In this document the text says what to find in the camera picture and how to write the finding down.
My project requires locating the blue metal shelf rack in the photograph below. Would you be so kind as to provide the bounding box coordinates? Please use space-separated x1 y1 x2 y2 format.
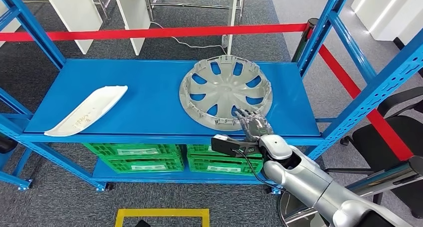
0 86 34 192
0 0 423 195

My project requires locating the black cylinder part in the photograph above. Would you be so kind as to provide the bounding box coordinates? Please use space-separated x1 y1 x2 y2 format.
0 136 18 155

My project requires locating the chrome stanchion post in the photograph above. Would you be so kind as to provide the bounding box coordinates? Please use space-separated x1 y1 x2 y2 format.
277 155 423 227

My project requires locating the white floor cable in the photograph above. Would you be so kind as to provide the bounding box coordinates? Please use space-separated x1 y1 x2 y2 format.
150 21 228 51

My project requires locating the grey plastic wheel hubcap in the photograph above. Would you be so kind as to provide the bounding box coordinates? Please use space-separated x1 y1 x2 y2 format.
179 55 274 132

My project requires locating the red barrier belt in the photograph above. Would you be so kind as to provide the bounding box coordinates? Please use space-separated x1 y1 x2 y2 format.
318 44 414 162
0 23 308 42

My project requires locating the white plastic trim part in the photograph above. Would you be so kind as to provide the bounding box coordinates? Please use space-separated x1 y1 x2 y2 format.
43 85 129 138

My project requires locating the dark stanchion post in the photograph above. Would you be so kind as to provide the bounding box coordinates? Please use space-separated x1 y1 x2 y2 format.
291 17 320 63

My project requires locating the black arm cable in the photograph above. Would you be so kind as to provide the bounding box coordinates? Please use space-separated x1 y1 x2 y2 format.
232 149 285 193

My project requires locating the black office chair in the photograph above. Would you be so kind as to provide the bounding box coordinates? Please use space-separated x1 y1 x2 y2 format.
340 86 423 220

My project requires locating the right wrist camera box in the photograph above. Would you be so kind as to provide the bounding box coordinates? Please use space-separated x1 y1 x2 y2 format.
211 134 265 157

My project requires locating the white desk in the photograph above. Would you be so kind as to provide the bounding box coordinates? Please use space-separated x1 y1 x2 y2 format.
0 0 104 55
110 0 239 56

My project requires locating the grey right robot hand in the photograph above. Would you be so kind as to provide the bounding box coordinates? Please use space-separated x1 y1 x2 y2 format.
227 108 274 145

